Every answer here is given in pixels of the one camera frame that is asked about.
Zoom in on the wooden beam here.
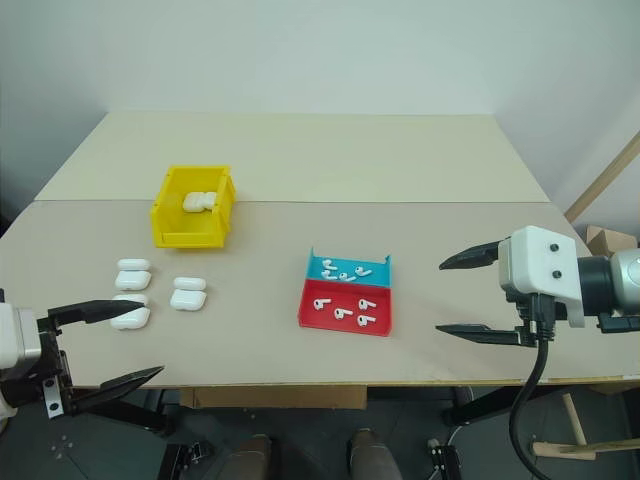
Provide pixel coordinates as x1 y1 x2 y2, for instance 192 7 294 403
564 143 640 224

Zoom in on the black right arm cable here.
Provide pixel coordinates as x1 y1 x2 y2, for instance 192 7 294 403
509 293 557 480

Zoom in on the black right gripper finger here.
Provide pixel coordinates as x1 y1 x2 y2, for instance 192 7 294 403
438 239 504 272
434 323 532 348

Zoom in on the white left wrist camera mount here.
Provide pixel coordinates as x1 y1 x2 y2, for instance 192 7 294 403
0 301 44 372

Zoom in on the yellow plastic bin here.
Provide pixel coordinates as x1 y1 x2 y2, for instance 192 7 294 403
150 164 237 250

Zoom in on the dark rounded shape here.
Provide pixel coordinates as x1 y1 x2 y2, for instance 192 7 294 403
346 428 390 480

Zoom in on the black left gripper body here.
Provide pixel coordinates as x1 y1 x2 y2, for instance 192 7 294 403
0 312 77 419

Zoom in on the blue tray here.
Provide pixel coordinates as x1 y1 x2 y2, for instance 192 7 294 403
304 246 394 290

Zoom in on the black table leg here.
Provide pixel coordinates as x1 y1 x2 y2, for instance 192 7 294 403
74 388 177 437
441 384 532 427

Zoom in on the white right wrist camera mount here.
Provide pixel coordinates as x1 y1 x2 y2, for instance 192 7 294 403
498 225 586 329

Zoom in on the black floor bracket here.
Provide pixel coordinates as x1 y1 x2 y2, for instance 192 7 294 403
426 437 465 480
161 439 217 480

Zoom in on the brown cardboard box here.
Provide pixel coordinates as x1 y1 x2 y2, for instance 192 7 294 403
585 224 640 257

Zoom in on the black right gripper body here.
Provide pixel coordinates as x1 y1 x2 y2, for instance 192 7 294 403
504 291 572 349

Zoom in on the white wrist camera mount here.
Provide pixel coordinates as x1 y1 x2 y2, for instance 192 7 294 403
498 225 586 329
0 301 44 372

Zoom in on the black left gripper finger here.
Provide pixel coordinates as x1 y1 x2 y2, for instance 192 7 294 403
48 299 147 329
69 365 167 415

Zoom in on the red tray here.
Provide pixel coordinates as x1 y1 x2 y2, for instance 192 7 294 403
297 278 397 338

